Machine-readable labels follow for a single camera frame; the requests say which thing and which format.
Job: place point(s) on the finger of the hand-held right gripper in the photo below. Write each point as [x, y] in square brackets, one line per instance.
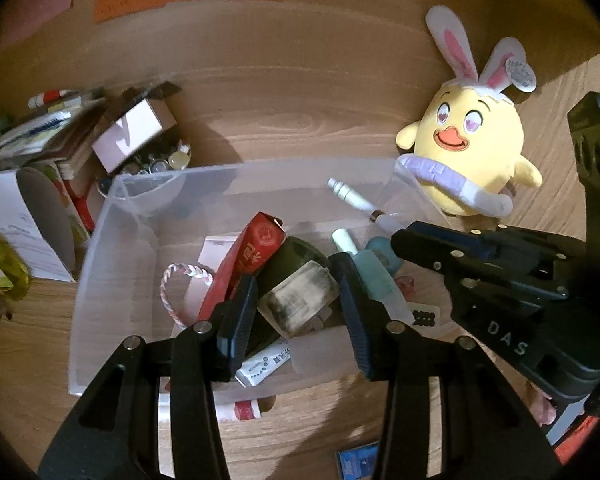
[460, 242]
[420, 250]

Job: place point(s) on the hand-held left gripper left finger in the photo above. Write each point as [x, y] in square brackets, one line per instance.
[240, 317]

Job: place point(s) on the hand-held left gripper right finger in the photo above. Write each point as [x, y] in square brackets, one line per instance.
[352, 310]

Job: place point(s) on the blue tape roll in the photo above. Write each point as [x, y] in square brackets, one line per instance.
[377, 249]

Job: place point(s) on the red packet with gold print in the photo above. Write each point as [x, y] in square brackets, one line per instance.
[247, 255]

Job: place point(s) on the white pen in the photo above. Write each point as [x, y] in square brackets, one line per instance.
[352, 194]

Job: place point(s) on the clear plastic bin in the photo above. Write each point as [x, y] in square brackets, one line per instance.
[130, 270]

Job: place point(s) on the person's right hand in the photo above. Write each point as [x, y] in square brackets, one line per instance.
[542, 407]

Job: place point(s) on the pink clip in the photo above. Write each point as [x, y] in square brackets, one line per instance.
[410, 282]

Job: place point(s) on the light blue tube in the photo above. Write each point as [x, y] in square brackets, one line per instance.
[382, 287]

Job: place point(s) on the white sachet with green dots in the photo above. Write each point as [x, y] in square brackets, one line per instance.
[265, 365]

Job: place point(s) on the white tile with black dots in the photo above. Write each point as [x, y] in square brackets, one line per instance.
[422, 316]

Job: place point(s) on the mint green stick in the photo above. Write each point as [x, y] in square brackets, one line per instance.
[345, 242]

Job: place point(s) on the red and white roll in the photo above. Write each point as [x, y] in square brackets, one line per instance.
[250, 408]

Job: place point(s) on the yellow chick plush toy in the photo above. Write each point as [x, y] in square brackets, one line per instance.
[470, 135]

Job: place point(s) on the blue card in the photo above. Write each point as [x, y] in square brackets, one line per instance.
[357, 465]

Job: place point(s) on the clear bowl of buttons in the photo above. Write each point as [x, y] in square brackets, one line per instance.
[145, 187]

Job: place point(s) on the red and white carton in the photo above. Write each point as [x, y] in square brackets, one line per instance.
[77, 200]

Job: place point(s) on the small cardboard box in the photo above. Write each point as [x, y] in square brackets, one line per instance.
[135, 132]

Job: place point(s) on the white paper box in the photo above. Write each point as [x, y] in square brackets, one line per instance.
[20, 220]

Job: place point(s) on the yellow-green plastic wrapper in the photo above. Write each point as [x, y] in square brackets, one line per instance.
[2, 265]

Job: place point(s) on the stack of booklets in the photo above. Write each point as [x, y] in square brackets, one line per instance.
[40, 132]

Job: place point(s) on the red and white tube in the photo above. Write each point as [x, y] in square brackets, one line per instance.
[52, 96]

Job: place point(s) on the pink sticky note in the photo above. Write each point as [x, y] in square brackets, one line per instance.
[35, 5]

